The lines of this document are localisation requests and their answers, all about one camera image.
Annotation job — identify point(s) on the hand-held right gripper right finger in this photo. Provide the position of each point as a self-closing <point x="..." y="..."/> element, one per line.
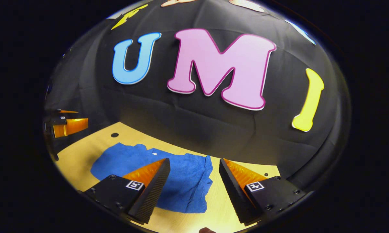
<point x="234" y="197"/>

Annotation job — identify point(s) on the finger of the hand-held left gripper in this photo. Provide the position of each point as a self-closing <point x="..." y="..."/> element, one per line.
<point x="66" y="111"/>
<point x="74" y="124"/>

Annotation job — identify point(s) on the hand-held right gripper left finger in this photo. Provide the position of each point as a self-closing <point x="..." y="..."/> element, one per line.
<point x="155" y="194"/>

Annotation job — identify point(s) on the blue button shirt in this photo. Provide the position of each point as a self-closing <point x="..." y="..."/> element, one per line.
<point x="188" y="181"/>

